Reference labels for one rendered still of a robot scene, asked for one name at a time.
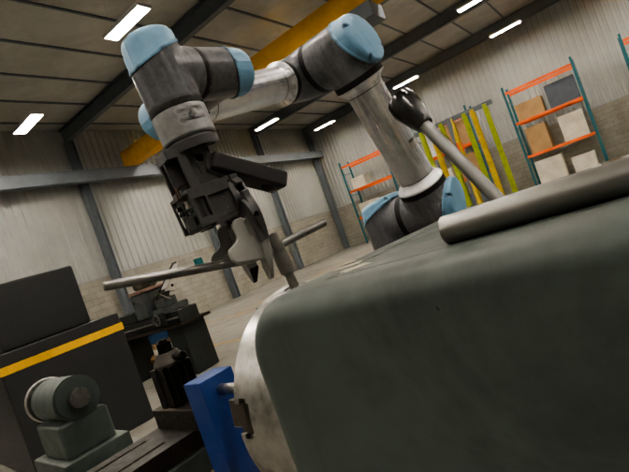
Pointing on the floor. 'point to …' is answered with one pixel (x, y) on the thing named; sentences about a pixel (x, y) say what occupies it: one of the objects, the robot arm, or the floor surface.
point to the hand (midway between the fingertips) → (263, 270)
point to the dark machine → (59, 359)
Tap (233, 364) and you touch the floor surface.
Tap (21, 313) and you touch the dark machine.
